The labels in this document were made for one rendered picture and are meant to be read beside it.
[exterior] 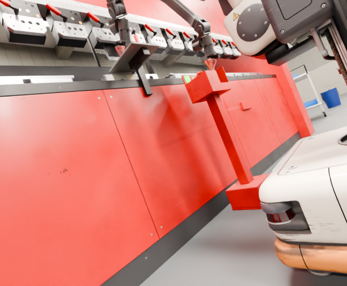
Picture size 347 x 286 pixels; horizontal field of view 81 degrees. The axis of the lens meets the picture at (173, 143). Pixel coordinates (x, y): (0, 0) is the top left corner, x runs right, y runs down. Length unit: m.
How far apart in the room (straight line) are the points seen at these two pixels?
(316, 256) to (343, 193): 0.17
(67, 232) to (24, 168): 0.26
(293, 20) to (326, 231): 0.50
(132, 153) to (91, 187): 0.24
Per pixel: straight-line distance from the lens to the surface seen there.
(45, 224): 0.83
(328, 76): 12.55
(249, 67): 3.15
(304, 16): 0.64
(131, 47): 1.12
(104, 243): 0.89
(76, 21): 1.35
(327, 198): 0.56
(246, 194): 1.18
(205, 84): 1.15
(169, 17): 1.92
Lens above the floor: 0.45
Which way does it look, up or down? 2 degrees up
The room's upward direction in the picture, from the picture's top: 22 degrees counter-clockwise
